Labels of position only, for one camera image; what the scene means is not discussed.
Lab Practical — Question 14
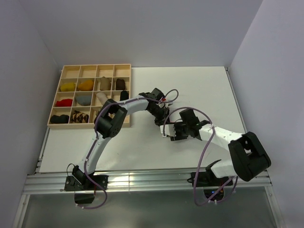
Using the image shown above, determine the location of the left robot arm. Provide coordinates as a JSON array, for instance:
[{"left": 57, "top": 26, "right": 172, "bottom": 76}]
[{"left": 69, "top": 88, "right": 169, "bottom": 190}]

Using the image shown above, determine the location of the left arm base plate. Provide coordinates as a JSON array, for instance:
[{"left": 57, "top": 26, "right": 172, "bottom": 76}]
[{"left": 64, "top": 175, "right": 108, "bottom": 191}]

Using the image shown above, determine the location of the brown argyle sock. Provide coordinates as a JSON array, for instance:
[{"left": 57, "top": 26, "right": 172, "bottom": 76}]
[{"left": 95, "top": 107, "right": 102, "bottom": 118}]

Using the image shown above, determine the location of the orange rolled sock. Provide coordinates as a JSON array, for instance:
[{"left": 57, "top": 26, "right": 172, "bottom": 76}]
[{"left": 77, "top": 80, "right": 94, "bottom": 91}]

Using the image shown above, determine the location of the argyle rolled sock in tray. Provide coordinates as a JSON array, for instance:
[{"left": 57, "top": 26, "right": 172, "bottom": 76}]
[{"left": 71, "top": 110, "right": 89, "bottom": 124}]

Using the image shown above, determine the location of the red rolled sock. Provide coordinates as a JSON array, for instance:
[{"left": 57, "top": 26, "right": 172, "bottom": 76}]
[{"left": 55, "top": 99, "right": 73, "bottom": 107}]

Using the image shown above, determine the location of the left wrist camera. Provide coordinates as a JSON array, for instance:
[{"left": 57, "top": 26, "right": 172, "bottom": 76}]
[{"left": 160, "top": 98, "right": 173, "bottom": 108}]

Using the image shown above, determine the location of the grey rolled sock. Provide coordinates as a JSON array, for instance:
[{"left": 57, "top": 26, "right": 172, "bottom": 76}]
[{"left": 76, "top": 95, "right": 92, "bottom": 106}]

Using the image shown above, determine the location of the wooden compartment tray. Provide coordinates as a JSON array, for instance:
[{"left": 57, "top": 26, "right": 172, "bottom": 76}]
[{"left": 48, "top": 64, "right": 132, "bottom": 129}]

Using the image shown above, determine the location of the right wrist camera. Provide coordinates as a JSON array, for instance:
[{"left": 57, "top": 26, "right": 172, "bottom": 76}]
[{"left": 160, "top": 124, "right": 176, "bottom": 137}]

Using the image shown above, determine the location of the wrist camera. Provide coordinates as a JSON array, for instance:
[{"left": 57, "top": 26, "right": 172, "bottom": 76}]
[
  {"left": 160, "top": 124, "right": 176, "bottom": 137},
  {"left": 160, "top": 98, "right": 173, "bottom": 108}
]

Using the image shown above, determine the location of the yellow rolled sock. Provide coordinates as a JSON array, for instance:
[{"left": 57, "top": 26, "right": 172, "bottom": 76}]
[{"left": 60, "top": 82, "right": 76, "bottom": 92}]

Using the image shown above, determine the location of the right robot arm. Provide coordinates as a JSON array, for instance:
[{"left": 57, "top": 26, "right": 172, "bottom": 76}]
[{"left": 161, "top": 108, "right": 271, "bottom": 185}]

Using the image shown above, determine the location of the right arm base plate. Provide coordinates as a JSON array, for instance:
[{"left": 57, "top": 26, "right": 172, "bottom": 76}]
[{"left": 187, "top": 171, "right": 233, "bottom": 187}]

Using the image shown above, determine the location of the dark brown rolled sock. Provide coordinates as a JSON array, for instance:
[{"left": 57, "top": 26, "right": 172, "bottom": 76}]
[{"left": 115, "top": 78, "right": 126, "bottom": 90}]

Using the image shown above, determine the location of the black rolled sock in tray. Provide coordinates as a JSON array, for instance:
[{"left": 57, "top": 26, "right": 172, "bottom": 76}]
[{"left": 50, "top": 114, "right": 69, "bottom": 124}]

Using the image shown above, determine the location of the black sock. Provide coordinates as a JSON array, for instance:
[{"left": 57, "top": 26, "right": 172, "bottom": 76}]
[
  {"left": 120, "top": 90, "right": 129, "bottom": 101},
  {"left": 50, "top": 114, "right": 69, "bottom": 124}
]

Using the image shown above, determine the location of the tan rolled sock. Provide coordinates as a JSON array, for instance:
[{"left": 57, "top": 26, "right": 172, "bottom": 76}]
[{"left": 99, "top": 77, "right": 112, "bottom": 91}]

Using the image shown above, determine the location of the white red-tipped rolled sock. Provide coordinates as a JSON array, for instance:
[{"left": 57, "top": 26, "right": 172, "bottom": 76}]
[{"left": 96, "top": 92, "right": 108, "bottom": 105}]

